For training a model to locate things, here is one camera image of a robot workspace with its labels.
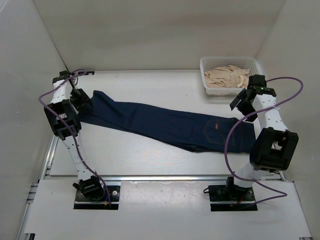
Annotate beige trousers in basket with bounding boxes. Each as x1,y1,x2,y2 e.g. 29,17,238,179
204,65,250,89

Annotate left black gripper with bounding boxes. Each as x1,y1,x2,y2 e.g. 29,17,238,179
69,88,93,113

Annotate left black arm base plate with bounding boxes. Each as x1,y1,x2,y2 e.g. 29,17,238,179
73,184,121,210

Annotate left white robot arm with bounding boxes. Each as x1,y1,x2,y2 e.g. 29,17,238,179
38,70,106,201

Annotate white plastic mesh basket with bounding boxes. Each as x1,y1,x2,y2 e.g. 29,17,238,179
199,56,263,97

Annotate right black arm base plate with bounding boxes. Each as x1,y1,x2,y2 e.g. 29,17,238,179
203,184,258,212

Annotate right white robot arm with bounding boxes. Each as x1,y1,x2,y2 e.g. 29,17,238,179
224,74,299,200

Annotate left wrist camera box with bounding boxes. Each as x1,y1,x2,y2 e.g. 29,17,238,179
59,70,72,80

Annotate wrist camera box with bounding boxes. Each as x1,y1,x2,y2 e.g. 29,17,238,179
247,74,267,89
59,70,72,80

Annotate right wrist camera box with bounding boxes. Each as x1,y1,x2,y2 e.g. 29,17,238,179
247,74,267,89

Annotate blue label sticker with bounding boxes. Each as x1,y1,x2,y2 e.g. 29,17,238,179
78,71,95,76

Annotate dark blue denim trousers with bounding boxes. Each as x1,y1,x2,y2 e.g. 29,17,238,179
78,89,257,155

